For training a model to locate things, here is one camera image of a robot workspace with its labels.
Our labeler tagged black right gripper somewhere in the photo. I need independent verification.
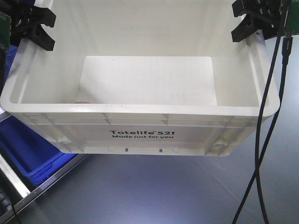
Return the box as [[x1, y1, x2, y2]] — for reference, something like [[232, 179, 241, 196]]
[[231, 0, 292, 42]]

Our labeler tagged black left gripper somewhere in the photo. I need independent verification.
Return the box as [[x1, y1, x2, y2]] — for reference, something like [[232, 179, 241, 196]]
[[0, 0, 56, 51]]

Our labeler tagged white Totelife plastic crate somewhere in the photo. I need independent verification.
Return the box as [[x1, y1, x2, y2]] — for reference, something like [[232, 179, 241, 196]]
[[0, 0, 270, 156]]

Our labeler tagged pink round plush toy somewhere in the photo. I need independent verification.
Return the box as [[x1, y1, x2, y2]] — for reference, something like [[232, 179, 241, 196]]
[[75, 101, 90, 104]]

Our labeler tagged green circuit board left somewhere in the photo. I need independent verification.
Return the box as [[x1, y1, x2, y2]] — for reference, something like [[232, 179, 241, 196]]
[[0, 12, 11, 50]]

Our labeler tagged green circuit board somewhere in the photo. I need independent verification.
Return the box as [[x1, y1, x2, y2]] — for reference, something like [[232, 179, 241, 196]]
[[281, 0, 299, 36], [0, 12, 11, 50]]

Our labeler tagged green circuit board right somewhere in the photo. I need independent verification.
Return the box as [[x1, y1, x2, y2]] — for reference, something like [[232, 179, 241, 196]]
[[281, 0, 299, 36]]

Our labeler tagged blue plastic bin left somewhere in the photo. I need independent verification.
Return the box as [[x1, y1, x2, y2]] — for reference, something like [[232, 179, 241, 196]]
[[0, 44, 81, 187]]

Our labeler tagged steel shelf front rail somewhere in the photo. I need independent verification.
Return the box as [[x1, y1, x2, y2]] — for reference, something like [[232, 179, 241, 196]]
[[0, 154, 88, 224]]

